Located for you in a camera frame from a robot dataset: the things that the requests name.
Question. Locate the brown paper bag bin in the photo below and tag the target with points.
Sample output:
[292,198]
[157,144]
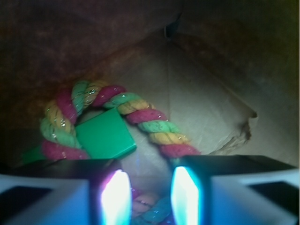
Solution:
[226,72]

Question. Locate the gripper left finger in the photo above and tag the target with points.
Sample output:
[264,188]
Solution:
[66,192]

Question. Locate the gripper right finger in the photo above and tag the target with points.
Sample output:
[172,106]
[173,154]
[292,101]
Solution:
[235,190]

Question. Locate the green rectangular block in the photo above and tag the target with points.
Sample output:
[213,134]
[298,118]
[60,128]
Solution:
[105,136]

